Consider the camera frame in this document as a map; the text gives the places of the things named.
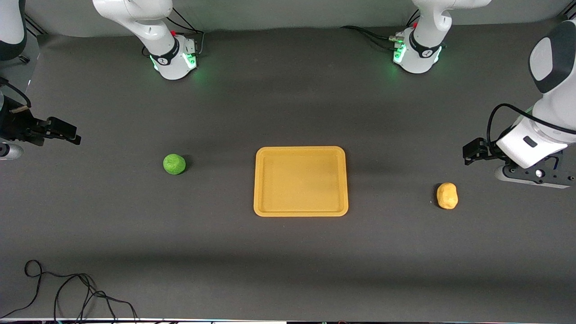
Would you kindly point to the yellow plastic tray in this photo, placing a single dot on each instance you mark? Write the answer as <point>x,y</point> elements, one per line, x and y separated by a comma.
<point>300,182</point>

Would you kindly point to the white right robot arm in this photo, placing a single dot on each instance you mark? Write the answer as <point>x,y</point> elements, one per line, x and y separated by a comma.
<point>148,27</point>

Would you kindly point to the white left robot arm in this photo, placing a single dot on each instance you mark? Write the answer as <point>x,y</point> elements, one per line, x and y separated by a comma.
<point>558,99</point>

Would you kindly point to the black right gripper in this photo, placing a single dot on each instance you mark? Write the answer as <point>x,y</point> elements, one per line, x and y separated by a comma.
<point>12,124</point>

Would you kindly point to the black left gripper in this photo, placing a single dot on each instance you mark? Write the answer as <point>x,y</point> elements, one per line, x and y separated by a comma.
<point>487,150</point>

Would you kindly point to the green apple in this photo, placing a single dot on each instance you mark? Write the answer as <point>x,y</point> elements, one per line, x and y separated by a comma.
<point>174,164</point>

